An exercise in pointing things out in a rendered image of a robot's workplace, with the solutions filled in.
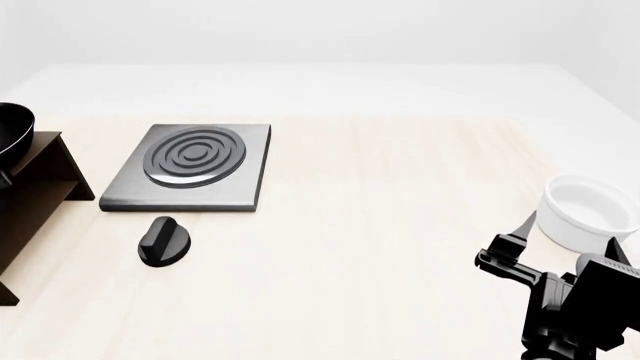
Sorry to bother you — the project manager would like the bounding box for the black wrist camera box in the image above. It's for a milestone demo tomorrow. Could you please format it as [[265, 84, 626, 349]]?
[[573, 252, 640, 324]]

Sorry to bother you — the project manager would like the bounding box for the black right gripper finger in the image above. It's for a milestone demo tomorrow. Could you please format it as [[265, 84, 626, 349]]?
[[488, 210, 539, 264], [603, 236, 633, 269]]

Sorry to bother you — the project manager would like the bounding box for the grey electric hot plate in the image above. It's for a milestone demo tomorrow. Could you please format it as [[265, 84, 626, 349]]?
[[98, 123, 274, 214]]

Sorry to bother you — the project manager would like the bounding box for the dark brown wooden cabinet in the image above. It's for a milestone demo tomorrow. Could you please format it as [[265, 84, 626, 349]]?
[[0, 130, 96, 307]]

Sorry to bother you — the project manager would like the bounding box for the white ceramic bowl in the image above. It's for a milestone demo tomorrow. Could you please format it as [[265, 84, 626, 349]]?
[[535, 174, 640, 254]]

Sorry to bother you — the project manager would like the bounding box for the black stove knob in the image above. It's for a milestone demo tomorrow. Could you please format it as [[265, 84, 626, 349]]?
[[137, 215, 193, 269]]

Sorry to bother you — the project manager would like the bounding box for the black bowl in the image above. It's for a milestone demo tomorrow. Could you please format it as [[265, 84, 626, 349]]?
[[0, 102, 37, 188]]

